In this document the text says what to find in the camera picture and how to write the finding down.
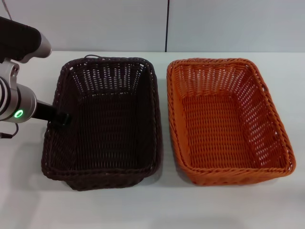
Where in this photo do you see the orange wicker basket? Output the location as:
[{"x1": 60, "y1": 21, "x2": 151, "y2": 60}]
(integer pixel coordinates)
[{"x1": 166, "y1": 57, "x2": 296, "y2": 187}]

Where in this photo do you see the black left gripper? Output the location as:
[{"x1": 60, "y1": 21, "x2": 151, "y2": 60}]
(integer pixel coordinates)
[{"x1": 33, "y1": 99, "x2": 71, "y2": 127}]

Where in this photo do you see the thin cable at left arm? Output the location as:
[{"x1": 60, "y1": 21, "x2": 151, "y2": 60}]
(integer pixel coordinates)
[{"x1": 0, "y1": 123, "x2": 20, "y2": 140}]

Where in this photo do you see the dark brown wicker basket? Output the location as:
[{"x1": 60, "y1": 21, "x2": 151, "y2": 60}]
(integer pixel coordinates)
[{"x1": 41, "y1": 54, "x2": 163, "y2": 192}]

